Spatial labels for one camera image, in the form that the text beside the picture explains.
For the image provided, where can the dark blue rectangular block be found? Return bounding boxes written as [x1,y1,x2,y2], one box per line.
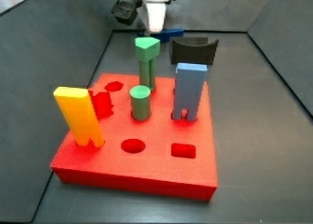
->
[149,28,183,42]

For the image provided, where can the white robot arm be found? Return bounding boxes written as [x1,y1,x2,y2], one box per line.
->
[136,0,175,33]

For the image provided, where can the red foam peg board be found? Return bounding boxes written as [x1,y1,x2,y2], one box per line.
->
[50,74,218,200]

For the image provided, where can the black curved fixture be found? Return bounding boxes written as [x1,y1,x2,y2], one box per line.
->
[170,37,219,65]

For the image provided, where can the green cylinder peg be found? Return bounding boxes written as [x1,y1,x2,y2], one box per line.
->
[129,85,149,121]

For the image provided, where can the light blue rectangular peg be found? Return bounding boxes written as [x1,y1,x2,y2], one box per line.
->
[172,63,207,122]

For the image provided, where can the red star peg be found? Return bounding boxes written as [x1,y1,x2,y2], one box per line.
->
[88,89,113,120]

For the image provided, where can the yellow peg block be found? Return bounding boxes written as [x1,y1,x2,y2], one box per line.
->
[53,87,105,147]

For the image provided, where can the green triangular peg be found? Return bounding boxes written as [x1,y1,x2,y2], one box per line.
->
[135,37,160,90]

